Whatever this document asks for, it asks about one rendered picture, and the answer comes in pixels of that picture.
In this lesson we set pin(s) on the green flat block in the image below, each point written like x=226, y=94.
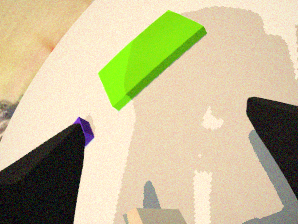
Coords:
x=147, y=55

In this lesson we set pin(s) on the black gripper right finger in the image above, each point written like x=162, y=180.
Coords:
x=277, y=125

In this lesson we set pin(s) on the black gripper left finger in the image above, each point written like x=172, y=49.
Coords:
x=42, y=187

